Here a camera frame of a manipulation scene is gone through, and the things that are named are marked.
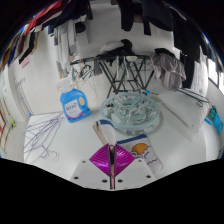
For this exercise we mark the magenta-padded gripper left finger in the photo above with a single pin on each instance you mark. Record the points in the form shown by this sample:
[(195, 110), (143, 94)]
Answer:
[(100, 160)]

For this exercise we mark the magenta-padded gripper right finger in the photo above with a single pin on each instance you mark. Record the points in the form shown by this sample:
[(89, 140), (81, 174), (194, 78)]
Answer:
[(124, 160)]

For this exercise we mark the cartoon print towel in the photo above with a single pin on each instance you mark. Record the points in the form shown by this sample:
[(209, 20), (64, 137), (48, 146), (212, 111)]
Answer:
[(141, 150)]

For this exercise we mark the round pale green clip hanger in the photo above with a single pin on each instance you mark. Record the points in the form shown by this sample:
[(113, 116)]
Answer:
[(131, 111)]

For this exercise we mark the blue detergent bottle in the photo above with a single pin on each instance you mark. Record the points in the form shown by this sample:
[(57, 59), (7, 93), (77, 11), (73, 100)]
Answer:
[(75, 105)]

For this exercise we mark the black folding drying rack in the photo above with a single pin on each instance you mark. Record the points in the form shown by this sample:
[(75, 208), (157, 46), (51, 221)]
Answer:
[(115, 71)]

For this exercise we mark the teal bags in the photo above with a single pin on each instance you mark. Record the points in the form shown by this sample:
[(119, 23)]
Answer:
[(216, 120)]

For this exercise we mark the grey garment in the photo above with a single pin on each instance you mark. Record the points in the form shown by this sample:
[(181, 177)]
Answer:
[(168, 68)]

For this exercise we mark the white garment pile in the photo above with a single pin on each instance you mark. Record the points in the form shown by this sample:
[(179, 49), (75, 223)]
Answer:
[(111, 46)]

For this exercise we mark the white hanging garments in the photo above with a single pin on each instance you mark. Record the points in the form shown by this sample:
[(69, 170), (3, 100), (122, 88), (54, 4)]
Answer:
[(66, 46)]

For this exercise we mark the row of hanging clothes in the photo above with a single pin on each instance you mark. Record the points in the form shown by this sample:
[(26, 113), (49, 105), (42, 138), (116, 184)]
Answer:
[(20, 45)]

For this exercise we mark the black hanging garments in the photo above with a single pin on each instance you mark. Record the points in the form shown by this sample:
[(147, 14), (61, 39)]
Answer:
[(146, 13)]

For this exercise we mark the red hanging shirt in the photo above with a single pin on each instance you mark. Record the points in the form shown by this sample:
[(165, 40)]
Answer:
[(43, 15)]

